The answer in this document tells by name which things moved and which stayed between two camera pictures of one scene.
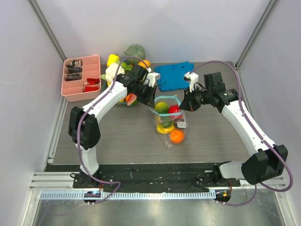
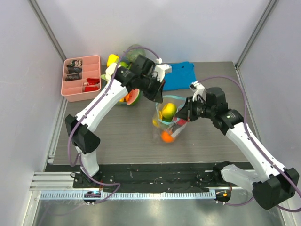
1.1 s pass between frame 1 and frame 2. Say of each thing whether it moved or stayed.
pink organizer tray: stayed
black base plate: stayed
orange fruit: moved
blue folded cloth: stayed
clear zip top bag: moved
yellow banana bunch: moved
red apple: moved
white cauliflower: stayed
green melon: stayed
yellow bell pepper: stayed
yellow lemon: moved
